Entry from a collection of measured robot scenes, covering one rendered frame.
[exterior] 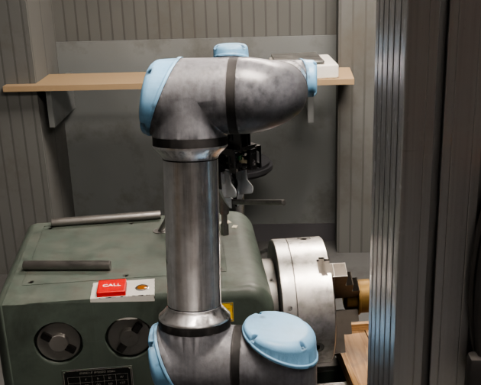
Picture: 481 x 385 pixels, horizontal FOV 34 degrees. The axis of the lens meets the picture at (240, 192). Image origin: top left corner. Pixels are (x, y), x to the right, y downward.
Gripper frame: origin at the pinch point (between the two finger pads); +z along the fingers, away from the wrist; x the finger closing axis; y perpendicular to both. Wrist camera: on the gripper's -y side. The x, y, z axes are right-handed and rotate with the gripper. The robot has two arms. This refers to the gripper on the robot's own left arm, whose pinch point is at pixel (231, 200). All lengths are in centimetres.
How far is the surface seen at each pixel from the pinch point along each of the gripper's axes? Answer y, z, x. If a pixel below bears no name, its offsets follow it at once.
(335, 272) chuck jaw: 10.7, 19.9, 21.5
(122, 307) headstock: 2.8, 16.3, -30.2
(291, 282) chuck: 8.3, 20.1, 10.1
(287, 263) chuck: 4.9, 17.0, 11.7
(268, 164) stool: -195, 62, 149
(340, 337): 9.3, 38.6, 24.2
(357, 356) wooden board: 4, 50, 35
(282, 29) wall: -234, -4, 189
